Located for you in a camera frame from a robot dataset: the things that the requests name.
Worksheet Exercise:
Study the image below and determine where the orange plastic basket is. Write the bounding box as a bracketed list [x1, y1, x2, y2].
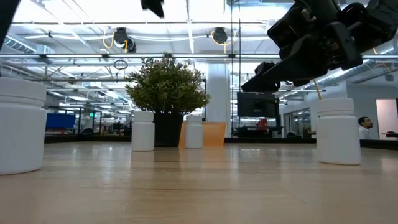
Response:
[178, 121, 227, 147]

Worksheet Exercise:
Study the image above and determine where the thin black vertical pole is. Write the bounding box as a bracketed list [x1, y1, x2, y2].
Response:
[238, 0, 241, 91]
[230, 0, 234, 138]

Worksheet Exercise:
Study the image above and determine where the black monitor screen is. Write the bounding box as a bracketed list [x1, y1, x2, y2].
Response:
[236, 91, 280, 118]

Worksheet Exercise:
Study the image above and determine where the silver ventilation duct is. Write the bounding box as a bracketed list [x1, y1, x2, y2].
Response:
[306, 58, 398, 91]

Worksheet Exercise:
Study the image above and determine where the white building column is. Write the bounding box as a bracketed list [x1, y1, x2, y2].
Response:
[206, 63, 231, 138]

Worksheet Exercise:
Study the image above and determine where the black ceiling cable reel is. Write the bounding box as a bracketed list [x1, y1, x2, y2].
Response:
[125, 37, 137, 54]
[112, 27, 129, 47]
[212, 27, 229, 45]

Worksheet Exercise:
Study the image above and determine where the black horizontal frame bar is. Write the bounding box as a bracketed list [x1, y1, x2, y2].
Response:
[0, 53, 398, 60]

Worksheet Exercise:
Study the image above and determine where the person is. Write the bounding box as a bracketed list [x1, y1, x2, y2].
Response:
[358, 116, 374, 140]

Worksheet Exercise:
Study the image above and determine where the thin yellow hanging cable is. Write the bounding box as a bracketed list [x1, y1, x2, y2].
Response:
[313, 79, 323, 100]

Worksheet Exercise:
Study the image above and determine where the black table border rail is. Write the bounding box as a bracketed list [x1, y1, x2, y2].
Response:
[45, 135, 398, 150]

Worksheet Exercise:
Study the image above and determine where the black cable loop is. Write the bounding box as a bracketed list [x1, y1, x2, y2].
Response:
[113, 58, 129, 71]

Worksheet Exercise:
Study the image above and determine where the black plant pot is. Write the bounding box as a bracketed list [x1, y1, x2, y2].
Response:
[154, 112, 184, 148]

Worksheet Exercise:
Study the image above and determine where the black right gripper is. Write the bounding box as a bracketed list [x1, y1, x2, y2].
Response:
[241, 21, 363, 93]

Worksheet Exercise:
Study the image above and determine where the green artificial bushy plant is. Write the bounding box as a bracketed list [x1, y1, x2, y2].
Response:
[125, 53, 211, 115]

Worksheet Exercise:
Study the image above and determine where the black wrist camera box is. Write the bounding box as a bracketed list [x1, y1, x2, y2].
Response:
[267, 0, 341, 48]

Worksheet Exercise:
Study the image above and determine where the blue partition panel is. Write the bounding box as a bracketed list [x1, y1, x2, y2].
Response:
[45, 113, 76, 130]

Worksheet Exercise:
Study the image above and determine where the white plastic pill bottle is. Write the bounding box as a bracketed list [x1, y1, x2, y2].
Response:
[315, 97, 363, 166]
[185, 114, 205, 149]
[0, 77, 48, 176]
[131, 111, 155, 152]

